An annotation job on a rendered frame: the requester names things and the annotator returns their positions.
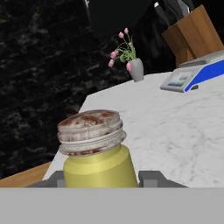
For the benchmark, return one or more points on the yellow jar with rusty lid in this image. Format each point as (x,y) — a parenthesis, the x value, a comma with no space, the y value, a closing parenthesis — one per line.
(96,151)

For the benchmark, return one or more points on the wooden knife block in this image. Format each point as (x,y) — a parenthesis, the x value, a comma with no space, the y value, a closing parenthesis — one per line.
(192,35)

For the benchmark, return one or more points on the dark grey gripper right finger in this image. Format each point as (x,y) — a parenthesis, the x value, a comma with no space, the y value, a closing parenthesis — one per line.
(151,178)

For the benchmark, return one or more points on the grey vase with pink flowers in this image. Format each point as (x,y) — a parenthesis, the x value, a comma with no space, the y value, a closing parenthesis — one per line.
(130,55)

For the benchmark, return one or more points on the grey and blue kitchen scale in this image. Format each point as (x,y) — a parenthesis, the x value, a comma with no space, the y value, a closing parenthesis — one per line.
(192,76)

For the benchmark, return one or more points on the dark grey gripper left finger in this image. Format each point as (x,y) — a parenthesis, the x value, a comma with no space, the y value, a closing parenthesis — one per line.
(58,180)

